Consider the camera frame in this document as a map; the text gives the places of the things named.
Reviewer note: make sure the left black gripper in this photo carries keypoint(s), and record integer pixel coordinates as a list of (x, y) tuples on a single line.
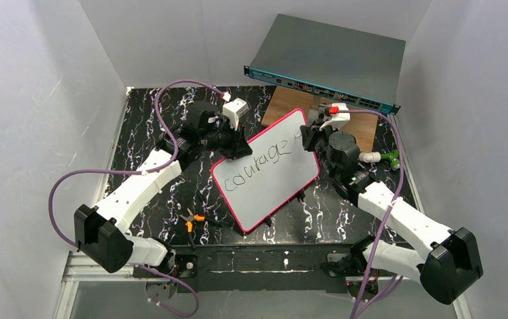
[(240, 142)]

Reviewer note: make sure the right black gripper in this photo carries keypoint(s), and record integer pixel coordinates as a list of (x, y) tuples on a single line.
[(308, 137)]

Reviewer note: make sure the pink framed whiteboard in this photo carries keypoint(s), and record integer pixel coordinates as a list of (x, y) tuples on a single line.
[(256, 186)]

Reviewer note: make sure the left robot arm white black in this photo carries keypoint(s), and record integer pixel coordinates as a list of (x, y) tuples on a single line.
[(101, 230)]

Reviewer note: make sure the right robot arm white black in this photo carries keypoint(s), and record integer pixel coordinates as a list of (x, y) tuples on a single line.
[(444, 261)]

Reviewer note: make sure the wooden board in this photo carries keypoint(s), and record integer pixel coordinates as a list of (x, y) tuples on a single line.
[(362, 125)]

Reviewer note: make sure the white green plastic pipe fitting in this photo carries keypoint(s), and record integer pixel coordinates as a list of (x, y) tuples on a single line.
[(374, 157)]

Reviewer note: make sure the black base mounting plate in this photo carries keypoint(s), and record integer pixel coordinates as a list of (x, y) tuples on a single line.
[(257, 267)]

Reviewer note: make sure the metal bracket with black knob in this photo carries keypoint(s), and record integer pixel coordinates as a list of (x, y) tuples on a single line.
[(318, 108)]

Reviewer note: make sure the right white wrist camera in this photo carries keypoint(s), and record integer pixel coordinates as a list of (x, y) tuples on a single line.
[(337, 116)]

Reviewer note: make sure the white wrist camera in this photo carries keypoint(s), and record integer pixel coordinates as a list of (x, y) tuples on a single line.
[(337, 116), (234, 109)]

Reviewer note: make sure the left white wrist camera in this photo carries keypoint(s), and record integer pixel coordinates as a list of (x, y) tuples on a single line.
[(234, 109)]

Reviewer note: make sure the orange handled pliers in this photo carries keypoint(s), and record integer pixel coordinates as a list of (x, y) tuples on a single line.
[(191, 219)]

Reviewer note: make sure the grey blue network switch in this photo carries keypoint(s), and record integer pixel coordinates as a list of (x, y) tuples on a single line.
[(355, 67)]

